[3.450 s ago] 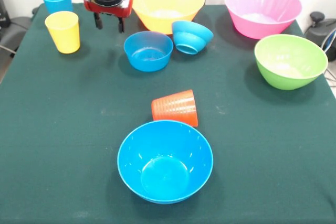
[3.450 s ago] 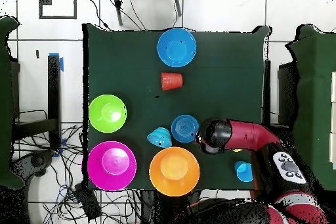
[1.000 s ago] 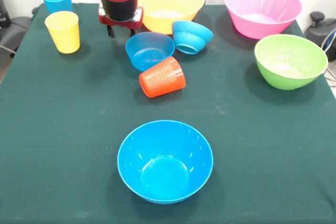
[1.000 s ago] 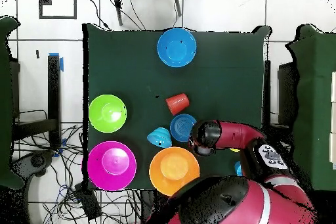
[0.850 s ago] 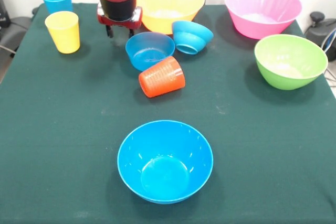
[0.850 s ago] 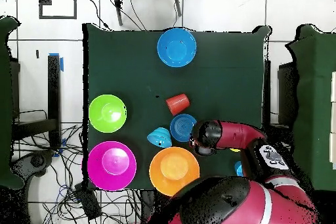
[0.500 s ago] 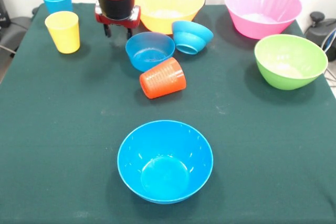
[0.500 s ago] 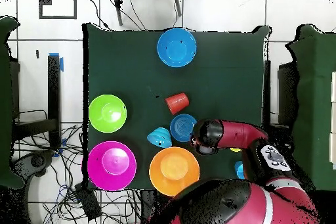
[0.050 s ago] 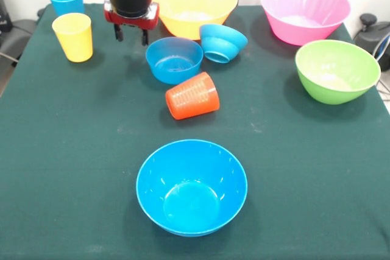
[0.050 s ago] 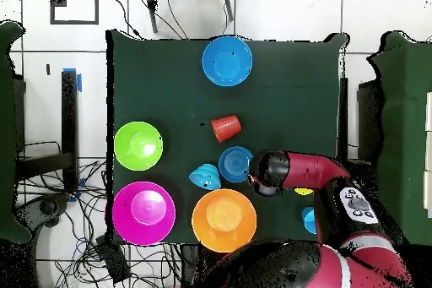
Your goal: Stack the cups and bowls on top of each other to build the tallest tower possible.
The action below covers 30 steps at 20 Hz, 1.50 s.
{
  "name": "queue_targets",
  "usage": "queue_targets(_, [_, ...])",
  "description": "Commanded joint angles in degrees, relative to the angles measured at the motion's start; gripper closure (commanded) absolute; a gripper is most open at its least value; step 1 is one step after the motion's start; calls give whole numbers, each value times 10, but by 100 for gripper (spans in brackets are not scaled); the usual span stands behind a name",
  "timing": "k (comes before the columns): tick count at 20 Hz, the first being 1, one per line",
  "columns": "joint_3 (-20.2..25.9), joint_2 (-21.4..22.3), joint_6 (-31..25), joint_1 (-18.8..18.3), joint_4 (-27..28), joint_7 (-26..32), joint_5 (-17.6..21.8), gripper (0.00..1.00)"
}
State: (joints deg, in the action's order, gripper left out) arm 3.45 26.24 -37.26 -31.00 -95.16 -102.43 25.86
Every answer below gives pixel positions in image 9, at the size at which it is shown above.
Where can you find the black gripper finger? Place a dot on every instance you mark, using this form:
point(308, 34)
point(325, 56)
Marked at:
point(145, 37)
point(119, 33)

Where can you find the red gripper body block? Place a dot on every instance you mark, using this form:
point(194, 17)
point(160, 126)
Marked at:
point(131, 22)

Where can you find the medium translucent blue bowl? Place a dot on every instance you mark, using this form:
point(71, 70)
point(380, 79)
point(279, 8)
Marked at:
point(173, 62)

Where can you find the small cyan plastic bowl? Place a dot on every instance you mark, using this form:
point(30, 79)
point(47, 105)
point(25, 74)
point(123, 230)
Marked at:
point(221, 44)

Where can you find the red-orange plastic cup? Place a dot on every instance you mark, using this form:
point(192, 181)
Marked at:
point(193, 97)

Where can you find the large blue plastic bowl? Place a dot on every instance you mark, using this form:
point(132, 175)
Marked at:
point(192, 193)

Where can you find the yellow plastic cup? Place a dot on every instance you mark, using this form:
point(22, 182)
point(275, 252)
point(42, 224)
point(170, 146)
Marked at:
point(73, 34)

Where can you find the orange plastic bowl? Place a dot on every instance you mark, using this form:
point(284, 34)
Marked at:
point(192, 7)

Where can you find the dark green tablecloth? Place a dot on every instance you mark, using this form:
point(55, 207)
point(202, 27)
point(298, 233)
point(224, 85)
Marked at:
point(91, 181)

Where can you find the magenta pink plastic bowl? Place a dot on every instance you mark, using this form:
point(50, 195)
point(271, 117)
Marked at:
point(304, 28)

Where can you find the lime green plastic bowl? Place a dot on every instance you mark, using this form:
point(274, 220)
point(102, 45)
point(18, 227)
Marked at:
point(335, 74)

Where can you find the gray pedestal foot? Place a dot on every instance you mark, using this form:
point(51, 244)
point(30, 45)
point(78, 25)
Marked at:
point(370, 40)
point(18, 34)

